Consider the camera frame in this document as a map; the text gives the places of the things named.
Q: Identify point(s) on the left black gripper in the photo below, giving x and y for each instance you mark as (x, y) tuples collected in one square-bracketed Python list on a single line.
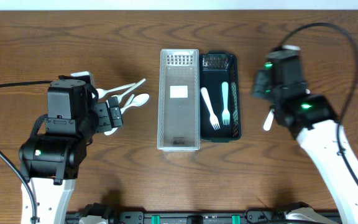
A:
[(109, 115)]

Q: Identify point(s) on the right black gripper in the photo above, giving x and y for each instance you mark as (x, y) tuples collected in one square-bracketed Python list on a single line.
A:
[(260, 84)]

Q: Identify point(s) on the white fork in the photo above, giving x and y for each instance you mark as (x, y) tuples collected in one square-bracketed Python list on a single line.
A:
[(225, 96), (212, 117), (269, 120)]

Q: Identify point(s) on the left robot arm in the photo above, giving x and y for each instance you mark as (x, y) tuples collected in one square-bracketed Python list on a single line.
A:
[(51, 157)]

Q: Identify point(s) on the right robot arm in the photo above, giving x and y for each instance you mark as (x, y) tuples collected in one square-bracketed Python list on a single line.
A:
[(313, 123)]

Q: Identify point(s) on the white spoon upper left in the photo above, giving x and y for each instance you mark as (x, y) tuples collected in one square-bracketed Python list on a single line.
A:
[(102, 92)]

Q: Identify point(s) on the white spoon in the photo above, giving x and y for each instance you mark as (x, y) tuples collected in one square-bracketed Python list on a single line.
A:
[(102, 92), (121, 96)]

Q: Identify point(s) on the white spoon bowl down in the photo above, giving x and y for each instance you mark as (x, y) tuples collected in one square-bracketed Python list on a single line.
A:
[(128, 102)]

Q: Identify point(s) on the white spoon bowl right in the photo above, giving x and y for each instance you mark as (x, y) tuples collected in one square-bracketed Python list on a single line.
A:
[(137, 101)]

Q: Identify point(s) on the black perforated plastic basket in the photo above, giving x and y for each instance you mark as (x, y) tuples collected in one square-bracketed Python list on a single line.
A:
[(217, 67)]

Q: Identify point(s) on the clear perforated plastic basket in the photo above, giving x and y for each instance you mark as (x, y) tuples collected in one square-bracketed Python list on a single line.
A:
[(179, 118)]

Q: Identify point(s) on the white label sticker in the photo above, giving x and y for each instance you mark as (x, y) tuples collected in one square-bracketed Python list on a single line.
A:
[(180, 91)]

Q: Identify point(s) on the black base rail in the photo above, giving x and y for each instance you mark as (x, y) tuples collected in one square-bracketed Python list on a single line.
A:
[(294, 213)]

